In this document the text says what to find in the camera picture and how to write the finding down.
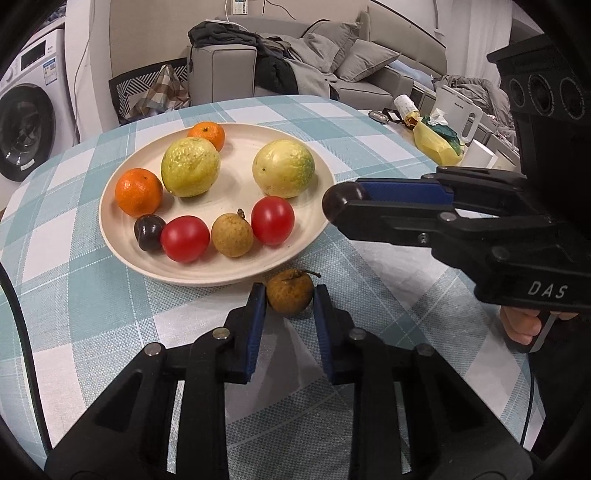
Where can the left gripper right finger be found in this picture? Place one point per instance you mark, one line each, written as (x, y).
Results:
(353, 356)

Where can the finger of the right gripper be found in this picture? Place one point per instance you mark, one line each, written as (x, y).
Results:
(419, 214)
(488, 191)

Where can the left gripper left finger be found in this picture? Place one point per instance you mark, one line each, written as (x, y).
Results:
(225, 355)

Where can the brown longan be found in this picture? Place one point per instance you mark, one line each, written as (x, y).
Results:
(290, 291)
(232, 235)

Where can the red tomato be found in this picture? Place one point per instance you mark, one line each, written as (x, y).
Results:
(185, 238)
(272, 220)

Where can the large green guava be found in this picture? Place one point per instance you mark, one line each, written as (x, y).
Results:
(283, 168)

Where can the person's right hand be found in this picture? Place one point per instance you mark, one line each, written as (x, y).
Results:
(523, 326)

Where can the white side table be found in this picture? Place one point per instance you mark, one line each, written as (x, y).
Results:
(476, 154)

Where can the yellow bag on side table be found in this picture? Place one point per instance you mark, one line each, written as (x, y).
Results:
(439, 142)

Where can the dark plum on plate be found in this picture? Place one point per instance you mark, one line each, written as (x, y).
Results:
(147, 232)

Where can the cream round plate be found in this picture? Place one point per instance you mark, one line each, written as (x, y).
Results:
(235, 188)

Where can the grey sofa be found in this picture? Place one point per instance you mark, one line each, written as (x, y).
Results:
(422, 58)

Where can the grey sofa cushion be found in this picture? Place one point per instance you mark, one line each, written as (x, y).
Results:
(364, 59)

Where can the orange mandarin near guava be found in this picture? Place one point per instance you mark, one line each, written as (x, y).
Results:
(138, 192)

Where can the smaller yellow-green guava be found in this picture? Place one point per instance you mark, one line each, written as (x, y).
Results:
(189, 167)

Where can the dark clothes pile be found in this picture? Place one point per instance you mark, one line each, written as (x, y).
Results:
(225, 58)

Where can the orange mandarin far side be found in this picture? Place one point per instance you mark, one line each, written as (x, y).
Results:
(210, 131)

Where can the plaid cloth on chair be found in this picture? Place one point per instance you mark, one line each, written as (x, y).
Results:
(166, 93)

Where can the black patterned chair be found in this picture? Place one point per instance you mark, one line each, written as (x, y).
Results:
(127, 87)

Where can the white washing machine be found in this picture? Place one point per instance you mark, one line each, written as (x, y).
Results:
(37, 120)

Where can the white box with handle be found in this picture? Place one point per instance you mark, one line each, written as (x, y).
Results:
(460, 113)

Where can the white wall control panel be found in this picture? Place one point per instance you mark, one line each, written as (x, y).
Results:
(239, 7)

